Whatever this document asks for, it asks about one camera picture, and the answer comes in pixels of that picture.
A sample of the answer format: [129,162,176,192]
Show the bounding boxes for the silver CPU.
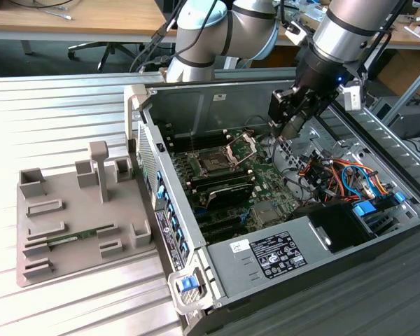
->
[281,113,305,141]

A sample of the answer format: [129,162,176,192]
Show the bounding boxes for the black RAM slot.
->
[187,167,253,192]
[167,131,232,153]

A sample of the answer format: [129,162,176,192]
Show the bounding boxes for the CPU socket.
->
[195,148,232,176]

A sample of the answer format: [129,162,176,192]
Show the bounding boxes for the black expansion slot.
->
[197,213,245,235]

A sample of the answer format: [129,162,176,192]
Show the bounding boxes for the black tripod pole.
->
[363,0,411,85]

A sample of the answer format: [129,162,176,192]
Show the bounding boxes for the brown cardboard box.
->
[379,48,420,97]

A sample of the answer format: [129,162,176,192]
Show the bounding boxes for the silver drive cage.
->
[271,118,337,176]

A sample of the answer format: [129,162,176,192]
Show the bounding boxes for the open PC case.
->
[123,66,420,336]

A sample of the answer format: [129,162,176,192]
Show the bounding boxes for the grey computer tower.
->
[370,96,420,139]

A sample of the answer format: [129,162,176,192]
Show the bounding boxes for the metal socket cover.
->
[225,132,258,168]

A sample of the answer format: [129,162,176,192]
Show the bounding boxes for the green motherboard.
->
[167,132,302,246]

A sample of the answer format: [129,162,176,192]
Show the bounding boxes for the blue disk carrier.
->
[351,201,377,220]

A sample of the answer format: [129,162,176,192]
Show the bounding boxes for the black graphics card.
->
[199,181,256,211]

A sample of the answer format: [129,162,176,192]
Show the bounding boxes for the black plastic air shroud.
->
[290,202,377,255]

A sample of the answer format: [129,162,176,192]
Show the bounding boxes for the silver chipset heatsink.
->
[251,202,277,225]

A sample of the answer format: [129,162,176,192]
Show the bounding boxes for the office chair base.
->
[68,40,145,74]

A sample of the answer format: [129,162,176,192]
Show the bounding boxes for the plain wooden desk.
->
[0,0,179,42]

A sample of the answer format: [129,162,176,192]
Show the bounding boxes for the grey power supply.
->
[205,213,332,305]

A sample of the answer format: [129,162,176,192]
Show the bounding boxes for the blue case latch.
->
[176,276,200,293]

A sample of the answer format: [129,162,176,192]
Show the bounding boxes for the grey parts rack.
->
[15,139,158,288]

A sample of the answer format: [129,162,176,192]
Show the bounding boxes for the green RAM stick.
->
[47,229,104,246]

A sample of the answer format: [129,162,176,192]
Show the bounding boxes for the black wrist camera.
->
[268,89,295,127]

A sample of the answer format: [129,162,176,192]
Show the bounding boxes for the blue wire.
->
[341,164,375,201]

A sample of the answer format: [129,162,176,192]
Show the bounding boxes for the orange wire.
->
[332,159,388,197]

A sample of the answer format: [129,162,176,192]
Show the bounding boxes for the thick black cable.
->
[129,0,185,74]

